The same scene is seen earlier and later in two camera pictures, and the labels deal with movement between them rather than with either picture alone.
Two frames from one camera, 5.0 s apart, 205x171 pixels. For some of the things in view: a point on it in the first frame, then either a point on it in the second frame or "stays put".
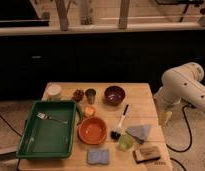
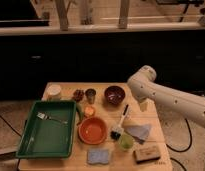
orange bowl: x=92 y=130 stays put
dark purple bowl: x=114 y=95 stays put
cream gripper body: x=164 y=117 → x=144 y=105
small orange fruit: x=89 y=111 stays put
